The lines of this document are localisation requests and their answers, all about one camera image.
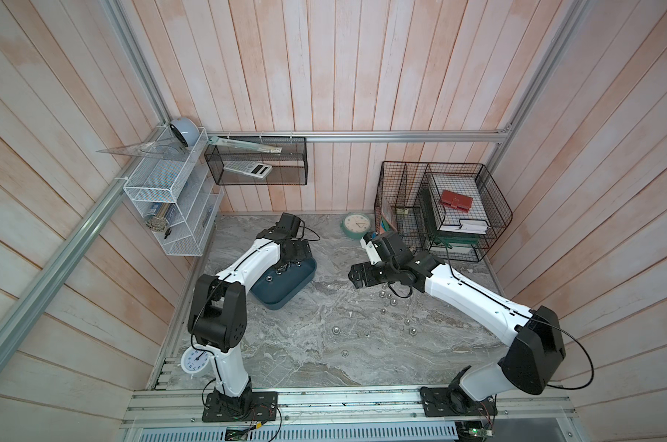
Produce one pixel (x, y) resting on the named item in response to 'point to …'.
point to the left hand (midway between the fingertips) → (296, 259)
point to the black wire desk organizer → (397, 211)
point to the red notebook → (456, 200)
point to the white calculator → (254, 168)
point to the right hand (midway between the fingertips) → (359, 271)
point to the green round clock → (355, 225)
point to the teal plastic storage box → (282, 284)
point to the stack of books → (448, 230)
